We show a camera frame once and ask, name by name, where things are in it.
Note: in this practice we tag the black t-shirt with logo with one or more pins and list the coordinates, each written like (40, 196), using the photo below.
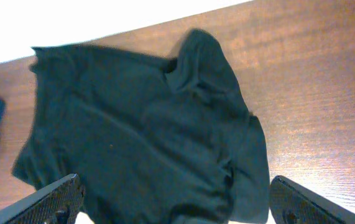
(154, 140)

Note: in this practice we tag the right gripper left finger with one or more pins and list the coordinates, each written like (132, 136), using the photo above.
(59, 202)

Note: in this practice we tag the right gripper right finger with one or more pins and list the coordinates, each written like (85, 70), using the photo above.
(291, 203)

